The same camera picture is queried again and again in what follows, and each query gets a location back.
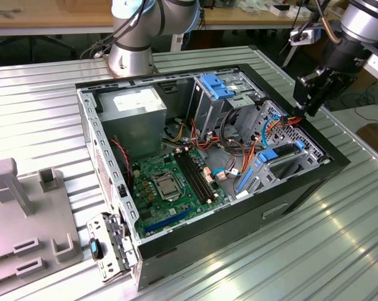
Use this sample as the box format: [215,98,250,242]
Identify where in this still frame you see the black case fan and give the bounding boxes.
[108,134,136,193]

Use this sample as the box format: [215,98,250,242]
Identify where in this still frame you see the grey parts rack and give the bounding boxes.
[0,158,85,283]

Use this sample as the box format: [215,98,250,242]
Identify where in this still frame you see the green motherboard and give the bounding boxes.
[130,146,233,238]

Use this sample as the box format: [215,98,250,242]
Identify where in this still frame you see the grey metal disk bay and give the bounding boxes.
[234,100,331,198]

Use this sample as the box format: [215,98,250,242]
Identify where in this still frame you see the black open PC case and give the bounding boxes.
[74,62,352,292]

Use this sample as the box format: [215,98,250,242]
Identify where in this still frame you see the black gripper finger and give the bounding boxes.
[293,66,330,111]
[305,71,359,117]

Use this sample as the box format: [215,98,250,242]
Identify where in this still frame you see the metal expansion bracket latch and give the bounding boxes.
[86,211,140,285]

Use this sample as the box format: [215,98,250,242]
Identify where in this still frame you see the grey power supply unit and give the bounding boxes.
[96,86,168,164]

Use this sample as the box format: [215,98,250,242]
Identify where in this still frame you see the black and white box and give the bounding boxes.
[270,4,290,16]

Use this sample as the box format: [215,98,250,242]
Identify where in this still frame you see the blue data wire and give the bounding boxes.
[213,111,285,180]

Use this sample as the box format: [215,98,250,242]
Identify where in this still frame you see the silver CPU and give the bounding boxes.
[157,179,179,199]

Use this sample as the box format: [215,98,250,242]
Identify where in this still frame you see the orange power wire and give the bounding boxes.
[238,114,304,176]

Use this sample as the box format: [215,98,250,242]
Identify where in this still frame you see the orange red wire bundle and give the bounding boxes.
[190,120,223,152]

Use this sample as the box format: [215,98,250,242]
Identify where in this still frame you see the metal drive cage blue latches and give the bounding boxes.
[187,71,268,142]

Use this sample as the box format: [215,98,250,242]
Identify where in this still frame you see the yellow wire bundle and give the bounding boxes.
[166,124,186,142]

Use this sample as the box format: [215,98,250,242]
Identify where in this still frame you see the small silver wrist camera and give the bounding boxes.
[289,26,322,47]

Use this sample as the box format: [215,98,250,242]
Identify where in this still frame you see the small white box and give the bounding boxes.
[287,6,312,18]

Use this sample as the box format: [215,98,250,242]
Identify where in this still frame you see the brown cardboard box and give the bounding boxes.
[355,122,378,157]

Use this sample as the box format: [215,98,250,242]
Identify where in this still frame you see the wooden desk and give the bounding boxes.
[201,0,343,31]
[0,0,114,37]

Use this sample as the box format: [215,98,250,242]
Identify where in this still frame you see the black RAM slot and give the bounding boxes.
[183,149,212,202]
[175,151,204,204]
[179,150,208,203]
[187,149,216,200]

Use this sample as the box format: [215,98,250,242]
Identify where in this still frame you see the blue black latch tab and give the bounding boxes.
[88,237,103,261]

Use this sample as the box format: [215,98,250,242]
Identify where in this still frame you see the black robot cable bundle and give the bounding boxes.
[81,0,164,59]

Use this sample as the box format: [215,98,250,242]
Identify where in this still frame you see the CPU socket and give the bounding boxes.
[151,174,182,204]

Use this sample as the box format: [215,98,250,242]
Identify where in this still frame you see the blue expansion slot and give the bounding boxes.
[143,208,193,235]

